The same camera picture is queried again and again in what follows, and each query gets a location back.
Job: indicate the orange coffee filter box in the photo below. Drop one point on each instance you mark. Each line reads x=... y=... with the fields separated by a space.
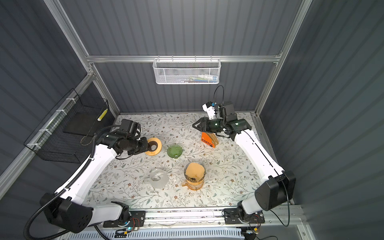
x=205 y=138

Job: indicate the brown paper coffee filters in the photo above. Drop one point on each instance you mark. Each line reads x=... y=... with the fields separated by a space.
x=214 y=139

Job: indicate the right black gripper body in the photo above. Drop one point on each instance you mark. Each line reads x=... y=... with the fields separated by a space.
x=216 y=125

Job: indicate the clear frosted glass carafe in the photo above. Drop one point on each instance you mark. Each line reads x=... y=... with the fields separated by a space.
x=157 y=178

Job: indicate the wooden dripper ring stand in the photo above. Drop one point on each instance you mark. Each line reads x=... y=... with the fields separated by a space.
x=192 y=183

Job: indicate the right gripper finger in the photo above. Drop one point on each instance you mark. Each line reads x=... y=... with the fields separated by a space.
x=202 y=128
x=201 y=122

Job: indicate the pens in white basket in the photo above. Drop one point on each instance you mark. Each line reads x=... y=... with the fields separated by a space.
x=201 y=79

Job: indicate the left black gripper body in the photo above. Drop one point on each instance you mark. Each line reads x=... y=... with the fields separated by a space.
x=137 y=146

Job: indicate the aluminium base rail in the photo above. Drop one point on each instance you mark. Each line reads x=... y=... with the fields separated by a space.
x=213 y=217

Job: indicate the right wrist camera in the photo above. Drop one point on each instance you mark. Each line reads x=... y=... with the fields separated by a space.
x=209 y=108

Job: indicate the black pad in side basket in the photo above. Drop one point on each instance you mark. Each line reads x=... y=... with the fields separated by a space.
x=83 y=124

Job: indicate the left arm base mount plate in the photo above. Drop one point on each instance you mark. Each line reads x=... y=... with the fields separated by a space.
x=130 y=219

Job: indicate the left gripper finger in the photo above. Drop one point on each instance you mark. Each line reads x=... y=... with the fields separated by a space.
x=151 y=143
x=152 y=149

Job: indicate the orange glass carafe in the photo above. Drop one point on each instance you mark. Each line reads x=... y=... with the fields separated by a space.
x=194 y=188

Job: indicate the yellow marker in black basket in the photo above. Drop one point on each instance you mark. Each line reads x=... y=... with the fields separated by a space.
x=102 y=115

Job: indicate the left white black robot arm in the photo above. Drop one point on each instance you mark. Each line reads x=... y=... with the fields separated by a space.
x=66 y=208

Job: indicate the white wire wall basket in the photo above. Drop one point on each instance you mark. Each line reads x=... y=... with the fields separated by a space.
x=168 y=72

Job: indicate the green glass dripper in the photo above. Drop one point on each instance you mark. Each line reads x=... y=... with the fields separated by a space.
x=174 y=151

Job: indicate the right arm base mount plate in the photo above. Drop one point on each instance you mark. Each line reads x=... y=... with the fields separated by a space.
x=235 y=216

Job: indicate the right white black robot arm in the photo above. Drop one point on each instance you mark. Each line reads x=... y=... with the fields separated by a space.
x=277 y=185

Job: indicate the black wire side basket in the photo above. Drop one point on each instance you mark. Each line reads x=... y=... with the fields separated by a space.
x=66 y=136

